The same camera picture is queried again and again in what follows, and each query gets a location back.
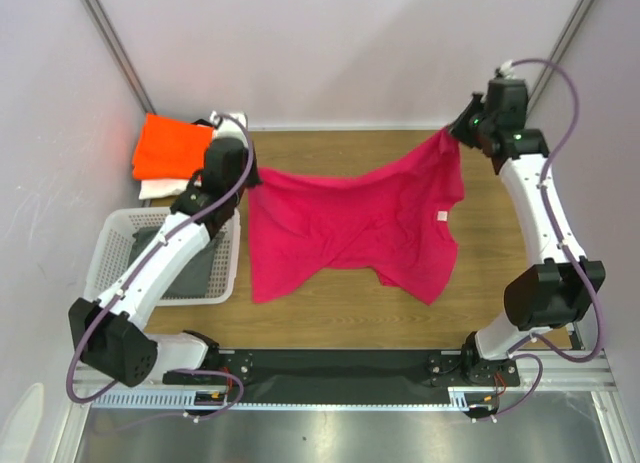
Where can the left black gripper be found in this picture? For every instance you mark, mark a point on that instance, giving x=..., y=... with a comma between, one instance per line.
x=253, y=176

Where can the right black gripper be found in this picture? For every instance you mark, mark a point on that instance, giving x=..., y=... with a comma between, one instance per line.
x=463, y=125

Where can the pink t shirt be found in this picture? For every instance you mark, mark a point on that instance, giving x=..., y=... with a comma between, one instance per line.
x=393, y=220

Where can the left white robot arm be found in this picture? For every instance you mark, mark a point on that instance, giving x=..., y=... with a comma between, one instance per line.
x=108, y=332

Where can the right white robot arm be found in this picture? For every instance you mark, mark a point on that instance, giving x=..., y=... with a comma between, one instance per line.
x=557, y=287

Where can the orange folded t shirt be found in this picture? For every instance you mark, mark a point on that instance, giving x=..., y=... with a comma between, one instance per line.
x=169, y=149

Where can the white folded t shirt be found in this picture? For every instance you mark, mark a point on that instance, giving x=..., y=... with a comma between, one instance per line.
x=160, y=188

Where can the white plastic basket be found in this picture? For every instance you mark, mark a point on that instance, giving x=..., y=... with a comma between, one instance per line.
x=110, y=258

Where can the grey t shirt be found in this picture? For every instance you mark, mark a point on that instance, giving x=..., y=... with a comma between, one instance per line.
x=192, y=282

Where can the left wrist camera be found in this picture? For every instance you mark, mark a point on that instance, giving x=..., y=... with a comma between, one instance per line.
x=233, y=125

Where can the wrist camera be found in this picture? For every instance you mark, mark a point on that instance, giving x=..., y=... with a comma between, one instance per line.
x=233, y=125
x=505, y=74

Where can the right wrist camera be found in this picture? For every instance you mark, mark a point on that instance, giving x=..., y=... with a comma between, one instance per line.
x=505, y=74

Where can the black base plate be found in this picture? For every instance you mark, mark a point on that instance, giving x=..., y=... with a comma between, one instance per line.
x=362, y=371

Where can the white cable duct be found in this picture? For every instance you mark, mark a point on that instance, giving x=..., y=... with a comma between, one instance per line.
x=456, y=399

